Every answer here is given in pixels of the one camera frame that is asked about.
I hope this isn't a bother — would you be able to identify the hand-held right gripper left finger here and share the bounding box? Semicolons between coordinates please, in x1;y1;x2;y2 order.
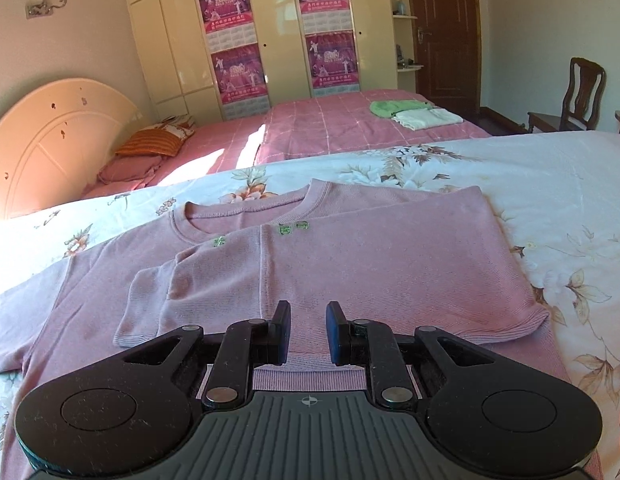
121;300;292;410

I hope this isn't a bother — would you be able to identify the white folded cloth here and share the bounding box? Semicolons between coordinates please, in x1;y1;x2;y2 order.
392;108;465;133

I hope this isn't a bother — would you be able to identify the pink checked bed sheet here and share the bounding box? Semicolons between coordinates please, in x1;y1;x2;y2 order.
80;87;493;202

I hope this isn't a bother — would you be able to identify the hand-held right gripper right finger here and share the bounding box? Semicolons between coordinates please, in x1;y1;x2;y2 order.
326;301;496;410

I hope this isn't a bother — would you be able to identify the dark wooden door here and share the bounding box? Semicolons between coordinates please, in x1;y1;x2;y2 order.
405;0;483;119

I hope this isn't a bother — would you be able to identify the pink pillow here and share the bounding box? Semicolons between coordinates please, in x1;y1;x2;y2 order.
97;155;163;185

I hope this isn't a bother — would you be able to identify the white patterned pillow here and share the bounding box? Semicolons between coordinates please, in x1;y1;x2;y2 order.
157;115;196;139

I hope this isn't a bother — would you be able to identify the cream arched headboard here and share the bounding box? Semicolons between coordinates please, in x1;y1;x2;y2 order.
0;77;144;221

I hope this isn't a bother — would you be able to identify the green folded cloth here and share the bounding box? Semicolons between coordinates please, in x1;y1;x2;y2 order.
369;99;436;121

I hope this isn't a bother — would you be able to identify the dark shelf clutter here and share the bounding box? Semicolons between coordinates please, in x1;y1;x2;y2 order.
396;44;425;70

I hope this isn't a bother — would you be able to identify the cream corner shelf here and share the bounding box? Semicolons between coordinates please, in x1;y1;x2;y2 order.
386;0;427;94

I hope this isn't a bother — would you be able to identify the floral bed sheet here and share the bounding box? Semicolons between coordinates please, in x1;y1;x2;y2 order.
0;130;620;480

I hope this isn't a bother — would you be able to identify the cream wardrobe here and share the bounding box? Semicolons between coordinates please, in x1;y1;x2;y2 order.
121;0;399;124

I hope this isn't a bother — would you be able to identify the pink knit shirt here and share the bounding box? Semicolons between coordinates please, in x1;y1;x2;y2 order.
0;178;606;480

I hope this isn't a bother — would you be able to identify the orange striped pillow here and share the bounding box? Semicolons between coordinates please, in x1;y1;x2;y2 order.
115;128;187;159

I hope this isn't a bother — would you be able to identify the dark wooden chair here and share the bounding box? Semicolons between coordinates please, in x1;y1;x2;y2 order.
527;57;607;135

